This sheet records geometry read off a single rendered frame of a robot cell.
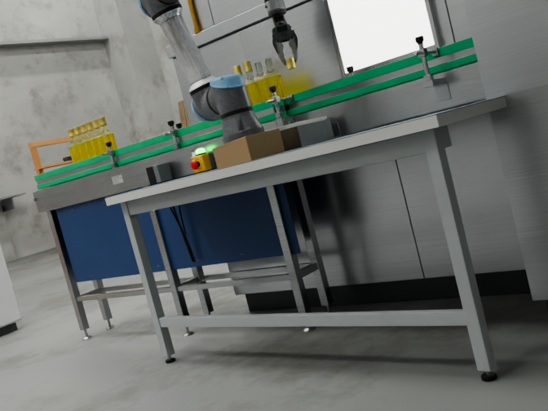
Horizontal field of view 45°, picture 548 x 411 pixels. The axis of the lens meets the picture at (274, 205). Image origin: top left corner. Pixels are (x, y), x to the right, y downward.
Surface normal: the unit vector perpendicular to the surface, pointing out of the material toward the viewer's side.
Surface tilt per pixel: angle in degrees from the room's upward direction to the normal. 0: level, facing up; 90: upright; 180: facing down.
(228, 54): 90
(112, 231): 90
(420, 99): 90
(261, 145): 90
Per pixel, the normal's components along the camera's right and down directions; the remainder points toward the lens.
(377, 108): -0.59, 0.22
